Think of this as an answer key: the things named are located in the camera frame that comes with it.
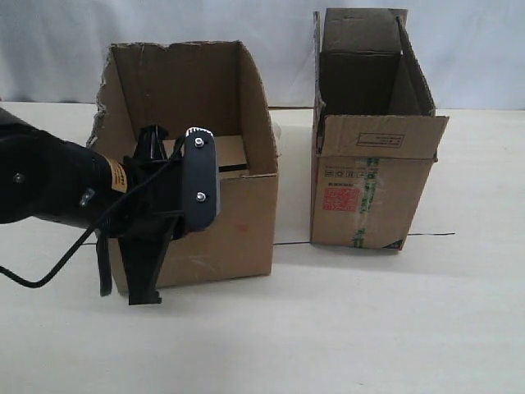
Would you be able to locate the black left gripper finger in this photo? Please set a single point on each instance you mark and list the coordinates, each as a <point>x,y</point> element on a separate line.
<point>104,266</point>

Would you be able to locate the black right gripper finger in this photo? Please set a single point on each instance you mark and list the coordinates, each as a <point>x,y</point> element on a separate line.
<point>143,246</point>

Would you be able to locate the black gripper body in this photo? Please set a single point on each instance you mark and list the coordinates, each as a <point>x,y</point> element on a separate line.
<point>154,210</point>

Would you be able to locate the wide torn cardboard box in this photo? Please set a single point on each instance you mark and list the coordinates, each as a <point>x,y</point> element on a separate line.
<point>191,120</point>

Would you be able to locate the tall printed cardboard box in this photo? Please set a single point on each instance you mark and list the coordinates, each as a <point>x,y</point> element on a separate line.
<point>376,131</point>

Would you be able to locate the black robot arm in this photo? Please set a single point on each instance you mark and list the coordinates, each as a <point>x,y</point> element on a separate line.
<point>48,178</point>

